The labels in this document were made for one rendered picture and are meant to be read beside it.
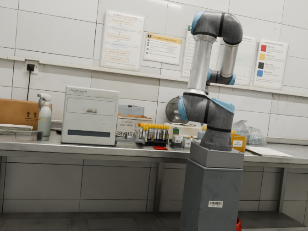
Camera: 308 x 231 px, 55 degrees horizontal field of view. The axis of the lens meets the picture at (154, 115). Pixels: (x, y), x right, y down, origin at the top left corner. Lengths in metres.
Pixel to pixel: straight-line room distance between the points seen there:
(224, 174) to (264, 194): 1.55
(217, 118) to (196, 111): 0.10
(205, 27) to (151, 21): 0.95
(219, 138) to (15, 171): 1.48
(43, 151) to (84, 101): 0.32
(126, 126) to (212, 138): 0.71
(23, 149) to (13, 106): 0.44
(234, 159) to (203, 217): 0.30
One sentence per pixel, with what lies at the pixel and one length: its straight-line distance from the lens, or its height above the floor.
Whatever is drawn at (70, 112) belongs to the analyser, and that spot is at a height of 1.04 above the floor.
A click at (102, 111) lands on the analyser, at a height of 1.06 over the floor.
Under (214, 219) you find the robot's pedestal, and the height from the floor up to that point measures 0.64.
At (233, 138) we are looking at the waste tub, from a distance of 1.93.
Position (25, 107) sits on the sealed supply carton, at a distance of 1.95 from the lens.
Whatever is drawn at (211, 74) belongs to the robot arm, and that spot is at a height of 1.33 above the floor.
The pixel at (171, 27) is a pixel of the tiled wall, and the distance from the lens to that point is 2.42.
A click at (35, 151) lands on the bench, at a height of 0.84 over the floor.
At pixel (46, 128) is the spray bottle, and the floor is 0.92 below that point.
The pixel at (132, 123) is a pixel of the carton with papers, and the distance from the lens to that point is 1.94.
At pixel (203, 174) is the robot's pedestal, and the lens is 1.36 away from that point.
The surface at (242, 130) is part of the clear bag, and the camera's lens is 2.47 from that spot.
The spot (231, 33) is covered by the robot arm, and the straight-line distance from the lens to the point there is 1.51.
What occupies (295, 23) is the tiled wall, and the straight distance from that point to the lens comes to 3.01.
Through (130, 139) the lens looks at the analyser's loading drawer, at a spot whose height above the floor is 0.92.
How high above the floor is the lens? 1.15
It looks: 3 degrees down
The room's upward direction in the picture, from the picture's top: 6 degrees clockwise
